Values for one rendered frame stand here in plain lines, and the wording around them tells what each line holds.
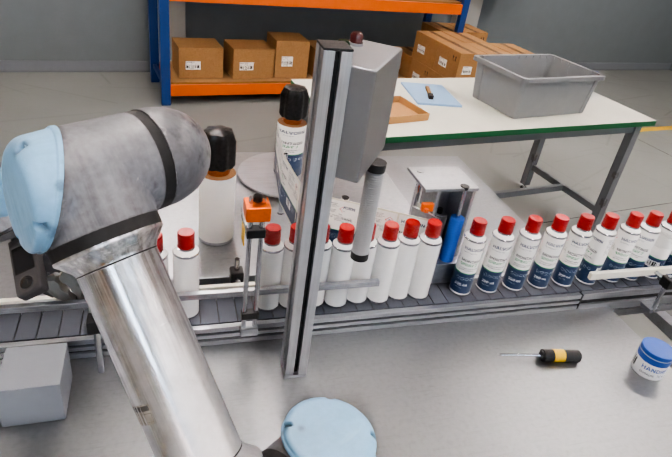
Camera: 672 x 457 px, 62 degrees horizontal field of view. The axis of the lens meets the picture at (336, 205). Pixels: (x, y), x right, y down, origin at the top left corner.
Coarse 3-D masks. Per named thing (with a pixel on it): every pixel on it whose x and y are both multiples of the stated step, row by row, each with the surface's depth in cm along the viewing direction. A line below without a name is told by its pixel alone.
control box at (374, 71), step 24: (360, 48) 91; (384, 48) 93; (360, 72) 82; (384, 72) 86; (360, 96) 83; (384, 96) 91; (360, 120) 85; (384, 120) 97; (360, 144) 87; (384, 144) 103; (336, 168) 90; (360, 168) 89
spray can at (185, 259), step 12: (180, 240) 107; (192, 240) 108; (180, 252) 108; (192, 252) 108; (180, 264) 108; (192, 264) 109; (180, 276) 110; (192, 276) 111; (180, 288) 111; (192, 288) 112; (192, 300) 114; (192, 312) 115
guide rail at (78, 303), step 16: (240, 288) 114; (272, 288) 115; (288, 288) 116; (320, 288) 118; (336, 288) 120; (16, 304) 102; (32, 304) 102; (48, 304) 103; (64, 304) 103; (80, 304) 104
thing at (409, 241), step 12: (408, 228) 121; (408, 240) 122; (420, 240) 124; (408, 252) 123; (396, 264) 126; (408, 264) 125; (396, 276) 127; (408, 276) 127; (396, 288) 128; (408, 288) 130; (396, 300) 130
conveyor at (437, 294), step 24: (432, 288) 136; (504, 288) 140; (528, 288) 141; (552, 288) 143; (576, 288) 144; (48, 312) 112; (72, 312) 113; (216, 312) 119; (240, 312) 120; (264, 312) 121; (336, 312) 124; (0, 336) 105; (24, 336) 106; (48, 336) 107; (72, 336) 108
